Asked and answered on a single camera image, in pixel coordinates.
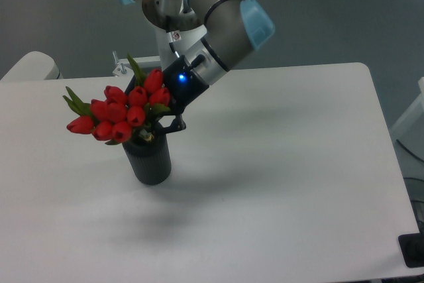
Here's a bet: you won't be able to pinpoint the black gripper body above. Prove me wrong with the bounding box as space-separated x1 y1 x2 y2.
163 55 209 115

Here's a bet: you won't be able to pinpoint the red tulip bouquet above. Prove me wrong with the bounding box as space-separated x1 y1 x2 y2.
64 56 171 145

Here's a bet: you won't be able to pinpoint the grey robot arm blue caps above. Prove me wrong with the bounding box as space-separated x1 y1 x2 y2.
119 0 275 135

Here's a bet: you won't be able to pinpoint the dark grey ribbed vase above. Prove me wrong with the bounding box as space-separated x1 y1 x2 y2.
123 135 172 186

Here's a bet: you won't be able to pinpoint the white rounded chair back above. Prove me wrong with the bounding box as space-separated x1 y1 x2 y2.
1 51 64 82

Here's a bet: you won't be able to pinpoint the white furniture at right edge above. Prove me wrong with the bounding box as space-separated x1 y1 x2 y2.
389 78 423 144

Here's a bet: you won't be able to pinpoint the black device at table corner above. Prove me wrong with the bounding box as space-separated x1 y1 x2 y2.
398 233 423 268

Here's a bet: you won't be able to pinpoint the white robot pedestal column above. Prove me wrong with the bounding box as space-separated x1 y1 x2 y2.
155 25 207 70

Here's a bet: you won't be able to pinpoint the black cable on floor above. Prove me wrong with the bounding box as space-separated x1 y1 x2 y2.
396 137 424 161

